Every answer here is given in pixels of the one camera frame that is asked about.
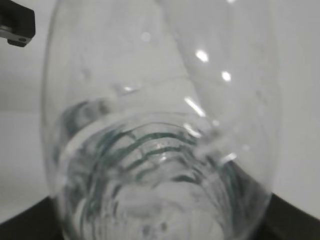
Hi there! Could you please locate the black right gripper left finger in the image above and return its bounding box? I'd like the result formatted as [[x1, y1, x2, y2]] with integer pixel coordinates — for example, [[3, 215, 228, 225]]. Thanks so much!
[[0, 197, 63, 240]]

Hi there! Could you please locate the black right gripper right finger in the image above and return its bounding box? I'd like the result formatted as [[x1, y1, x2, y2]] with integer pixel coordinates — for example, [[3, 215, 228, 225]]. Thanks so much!
[[257, 194, 320, 240]]

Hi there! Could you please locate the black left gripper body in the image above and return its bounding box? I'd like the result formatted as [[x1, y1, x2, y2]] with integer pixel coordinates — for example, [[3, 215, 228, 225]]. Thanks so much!
[[0, 0, 36, 47]]

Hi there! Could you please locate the clear green-label water bottle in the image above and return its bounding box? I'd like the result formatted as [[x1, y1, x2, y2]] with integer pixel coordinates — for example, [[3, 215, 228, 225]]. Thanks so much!
[[41, 0, 280, 240]]

